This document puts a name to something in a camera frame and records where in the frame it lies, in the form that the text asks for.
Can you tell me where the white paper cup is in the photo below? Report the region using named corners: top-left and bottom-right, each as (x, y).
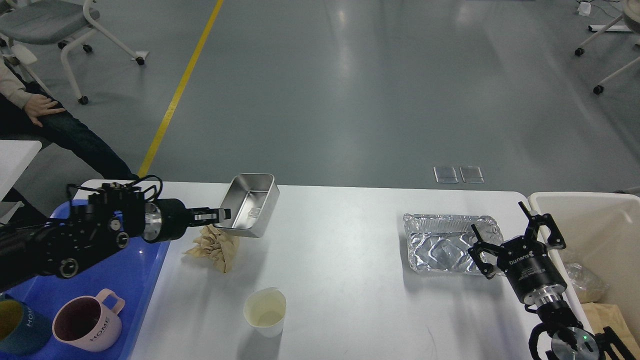
top-left (243, 287), bottom-right (287, 338)

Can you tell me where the clear floor marker right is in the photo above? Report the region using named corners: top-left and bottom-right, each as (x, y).
top-left (459, 166), bottom-right (485, 183)

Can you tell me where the white chair base right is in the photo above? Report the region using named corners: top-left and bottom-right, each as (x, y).
top-left (574, 0), bottom-right (640, 96)

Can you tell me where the beige plastic bin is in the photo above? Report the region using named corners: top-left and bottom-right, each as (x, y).
top-left (528, 192), bottom-right (640, 338)

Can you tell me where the pink HOME mug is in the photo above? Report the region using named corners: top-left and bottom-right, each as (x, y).
top-left (51, 288), bottom-right (126, 353)

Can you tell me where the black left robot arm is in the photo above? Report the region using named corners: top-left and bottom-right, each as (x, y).
top-left (0, 179), bottom-right (233, 292)

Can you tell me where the brown paper bag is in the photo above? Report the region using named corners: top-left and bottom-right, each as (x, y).
top-left (582, 302), bottom-right (640, 358)

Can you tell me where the white side table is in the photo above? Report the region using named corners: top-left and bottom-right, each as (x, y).
top-left (0, 139), bottom-right (42, 199)

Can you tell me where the rectangular metal tin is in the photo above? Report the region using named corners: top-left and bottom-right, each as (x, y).
top-left (214, 173), bottom-right (281, 239)

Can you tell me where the grey office chair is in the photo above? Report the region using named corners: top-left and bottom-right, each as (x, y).
top-left (0, 0), bottom-right (148, 105)

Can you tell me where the blue plastic tray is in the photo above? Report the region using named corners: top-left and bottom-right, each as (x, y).
top-left (0, 199), bottom-right (173, 360)

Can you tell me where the person's hand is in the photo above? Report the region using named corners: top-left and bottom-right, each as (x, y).
top-left (22, 94), bottom-right (66, 128)

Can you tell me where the dark teal HOME mug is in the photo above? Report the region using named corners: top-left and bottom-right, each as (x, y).
top-left (0, 300), bottom-right (52, 356)

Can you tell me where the seated person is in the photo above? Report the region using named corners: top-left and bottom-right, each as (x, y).
top-left (0, 50), bottom-right (141, 181)

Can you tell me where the crumpled brown paper napkin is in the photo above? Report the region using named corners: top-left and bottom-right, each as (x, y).
top-left (183, 224), bottom-right (240, 274)

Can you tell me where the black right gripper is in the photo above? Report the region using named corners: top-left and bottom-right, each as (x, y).
top-left (467, 202), bottom-right (568, 305)

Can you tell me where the aluminium foil tray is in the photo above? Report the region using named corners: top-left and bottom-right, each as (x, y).
top-left (403, 213), bottom-right (505, 275)

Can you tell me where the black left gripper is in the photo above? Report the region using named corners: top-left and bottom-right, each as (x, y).
top-left (142, 198), bottom-right (232, 244)

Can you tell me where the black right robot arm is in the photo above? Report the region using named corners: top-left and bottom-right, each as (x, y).
top-left (467, 202), bottom-right (634, 360)

